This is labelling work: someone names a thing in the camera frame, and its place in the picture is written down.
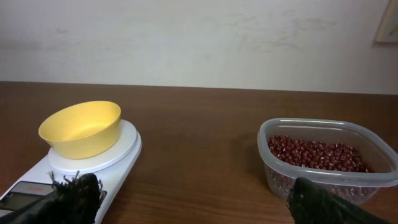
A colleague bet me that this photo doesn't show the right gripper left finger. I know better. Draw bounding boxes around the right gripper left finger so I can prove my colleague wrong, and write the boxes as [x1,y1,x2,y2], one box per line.
[1,172,103,224]

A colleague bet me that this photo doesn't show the red beans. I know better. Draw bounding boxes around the red beans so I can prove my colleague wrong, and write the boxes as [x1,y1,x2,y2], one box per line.
[267,135,378,202]

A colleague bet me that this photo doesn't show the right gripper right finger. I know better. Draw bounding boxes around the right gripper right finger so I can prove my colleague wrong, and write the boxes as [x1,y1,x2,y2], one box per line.
[287,177,389,224]

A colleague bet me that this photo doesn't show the yellow plastic bowl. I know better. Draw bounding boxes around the yellow plastic bowl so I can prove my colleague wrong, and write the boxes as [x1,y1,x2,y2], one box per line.
[39,101,121,159]

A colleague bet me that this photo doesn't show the clear plastic container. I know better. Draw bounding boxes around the clear plastic container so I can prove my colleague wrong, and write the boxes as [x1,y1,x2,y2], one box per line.
[257,118,397,204]

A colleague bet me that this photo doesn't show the white digital kitchen scale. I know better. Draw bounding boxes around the white digital kitchen scale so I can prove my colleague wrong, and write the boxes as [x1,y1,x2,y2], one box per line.
[1,120,142,223]

